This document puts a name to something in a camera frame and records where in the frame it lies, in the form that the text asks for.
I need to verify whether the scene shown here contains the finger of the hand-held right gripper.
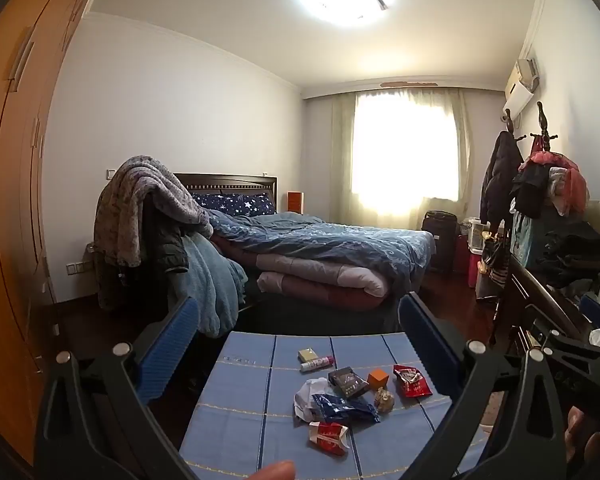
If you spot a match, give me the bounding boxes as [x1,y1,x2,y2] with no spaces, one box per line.
[542,294,600,361]

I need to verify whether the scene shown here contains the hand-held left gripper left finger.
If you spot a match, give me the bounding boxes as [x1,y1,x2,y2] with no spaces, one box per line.
[34,296,201,480]

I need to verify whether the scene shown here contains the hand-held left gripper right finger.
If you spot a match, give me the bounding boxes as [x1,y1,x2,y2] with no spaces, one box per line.
[397,291,566,480]

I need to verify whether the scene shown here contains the red snack packet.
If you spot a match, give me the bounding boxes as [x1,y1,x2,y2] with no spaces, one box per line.
[393,364,433,399]

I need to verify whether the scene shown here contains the red and white packet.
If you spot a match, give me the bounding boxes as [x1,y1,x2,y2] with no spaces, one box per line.
[308,421,351,457]

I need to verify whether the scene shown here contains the person's right hand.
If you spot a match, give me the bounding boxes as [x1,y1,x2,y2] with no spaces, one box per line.
[565,406,600,480]

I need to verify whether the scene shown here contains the person's left hand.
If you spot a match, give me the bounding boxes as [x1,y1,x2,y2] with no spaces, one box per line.
[252,461,296,480]

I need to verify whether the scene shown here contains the stack of dark folded clothes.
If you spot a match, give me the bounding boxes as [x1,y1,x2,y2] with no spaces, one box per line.
[535,210,600,291]

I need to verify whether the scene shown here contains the dark wooden dresser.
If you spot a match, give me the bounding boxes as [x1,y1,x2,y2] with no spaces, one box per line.
[500,255,600,361]

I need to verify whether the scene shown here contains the light blue plush blanket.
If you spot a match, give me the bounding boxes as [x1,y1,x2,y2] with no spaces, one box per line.
[180,235,248,338]

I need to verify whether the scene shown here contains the black snack packet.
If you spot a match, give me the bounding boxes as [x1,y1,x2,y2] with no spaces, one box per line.
[328,366,370,399]

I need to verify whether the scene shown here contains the red storage box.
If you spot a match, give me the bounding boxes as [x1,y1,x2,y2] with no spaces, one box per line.
[454,235,481,288]

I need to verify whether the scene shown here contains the dark padded jacket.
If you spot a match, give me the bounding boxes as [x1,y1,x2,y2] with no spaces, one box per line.
[97,195,191,311]

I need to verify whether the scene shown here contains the black suitcase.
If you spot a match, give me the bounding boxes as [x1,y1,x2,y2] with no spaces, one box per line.
[421,210,459,273]

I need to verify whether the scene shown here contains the blue checked tablecloth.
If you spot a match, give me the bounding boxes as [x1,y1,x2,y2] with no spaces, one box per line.
[180,332,486,480]

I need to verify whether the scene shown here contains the teal printed bag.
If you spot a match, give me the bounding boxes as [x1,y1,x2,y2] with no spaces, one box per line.
[511,210,548,268]

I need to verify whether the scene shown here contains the striped bag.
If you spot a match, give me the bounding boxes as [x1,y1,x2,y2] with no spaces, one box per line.
[482,240,511,288]

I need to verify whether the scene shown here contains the blue snack packet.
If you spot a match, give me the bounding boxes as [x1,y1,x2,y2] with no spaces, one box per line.
[311,393,381,425]

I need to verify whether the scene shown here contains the pink and white tube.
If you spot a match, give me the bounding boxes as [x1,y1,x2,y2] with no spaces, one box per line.
[300,356,336,372]

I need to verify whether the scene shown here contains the white plastic container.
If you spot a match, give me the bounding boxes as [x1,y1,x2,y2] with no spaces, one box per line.
[467,217,491,251]

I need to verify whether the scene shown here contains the folded pink quilt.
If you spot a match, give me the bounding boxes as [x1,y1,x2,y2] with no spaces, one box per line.
[210,240,392,313]

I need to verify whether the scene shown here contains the blue duvet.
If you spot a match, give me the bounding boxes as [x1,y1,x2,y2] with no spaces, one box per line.
[207,208,433,293]

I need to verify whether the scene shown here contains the crumpled clear plastic wrapper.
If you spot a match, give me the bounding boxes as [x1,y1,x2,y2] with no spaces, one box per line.
[294,378,331,423]

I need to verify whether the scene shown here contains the pile of red pink clothes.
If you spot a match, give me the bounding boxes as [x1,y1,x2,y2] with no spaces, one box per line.
[510,150,588,218]

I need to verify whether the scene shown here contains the grey fleece blanket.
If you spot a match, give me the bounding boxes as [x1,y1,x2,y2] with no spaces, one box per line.
[94,156,214,268]

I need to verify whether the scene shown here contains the blue star print pillow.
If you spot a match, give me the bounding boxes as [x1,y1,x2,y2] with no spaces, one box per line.
[190,191,277,218]

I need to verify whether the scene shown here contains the black hanging coat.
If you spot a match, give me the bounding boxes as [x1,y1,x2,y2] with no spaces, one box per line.
[480,131,525,233]

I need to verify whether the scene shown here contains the dark wooden headboard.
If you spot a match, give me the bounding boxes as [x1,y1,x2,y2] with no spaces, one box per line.
[174,173,278,216]

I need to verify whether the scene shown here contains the dark wooden coat rack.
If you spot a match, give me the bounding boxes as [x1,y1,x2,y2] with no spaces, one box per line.
[500,101,561,153]

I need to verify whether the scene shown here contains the pale sheer curtain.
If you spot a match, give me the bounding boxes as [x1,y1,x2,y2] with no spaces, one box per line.
[330,87,486,233]

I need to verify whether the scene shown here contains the orange wooden wardrobe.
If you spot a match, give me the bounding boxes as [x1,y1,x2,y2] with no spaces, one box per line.
[0,0,116,466]

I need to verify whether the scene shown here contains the white air conditioner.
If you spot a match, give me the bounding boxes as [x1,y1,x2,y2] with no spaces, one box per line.
[502,57,541,121]

